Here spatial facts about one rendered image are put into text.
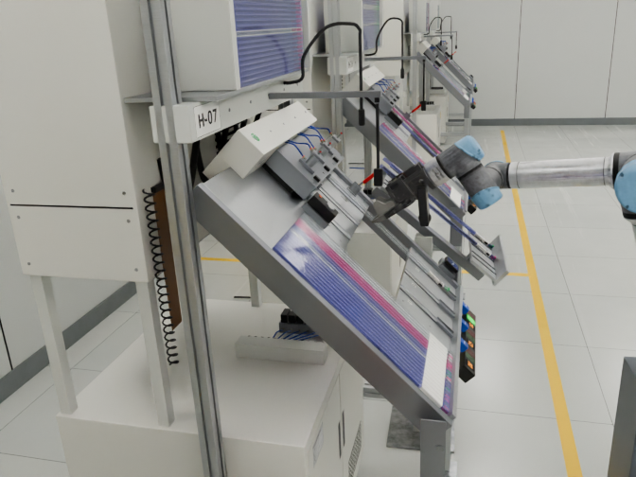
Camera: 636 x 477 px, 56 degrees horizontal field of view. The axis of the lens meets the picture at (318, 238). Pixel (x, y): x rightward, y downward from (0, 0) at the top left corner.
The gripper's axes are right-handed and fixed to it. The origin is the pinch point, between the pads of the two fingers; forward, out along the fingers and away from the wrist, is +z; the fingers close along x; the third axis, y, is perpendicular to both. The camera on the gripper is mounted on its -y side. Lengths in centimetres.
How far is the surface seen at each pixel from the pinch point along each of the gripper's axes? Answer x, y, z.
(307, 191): 28.0, 20.7, 0.9
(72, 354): -60, 19, 190
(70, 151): 60, 58, 24
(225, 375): 35, -6, 50
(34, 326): -48, 41, 183
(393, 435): -26, -78, 55
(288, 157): 26.6, 30.1, 0.0
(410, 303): 25.5, -18.1, -2.0
